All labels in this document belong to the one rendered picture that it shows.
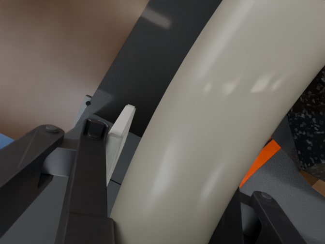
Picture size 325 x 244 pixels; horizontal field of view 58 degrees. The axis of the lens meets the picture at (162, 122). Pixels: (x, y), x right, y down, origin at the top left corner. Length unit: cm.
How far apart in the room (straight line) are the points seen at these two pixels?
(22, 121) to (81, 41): 40
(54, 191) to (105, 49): 61
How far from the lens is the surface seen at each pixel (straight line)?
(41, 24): 119
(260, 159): 115
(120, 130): 15
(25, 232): 55
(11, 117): 129
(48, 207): 61
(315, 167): 50
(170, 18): 106
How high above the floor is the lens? 106
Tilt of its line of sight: 75 degrees down
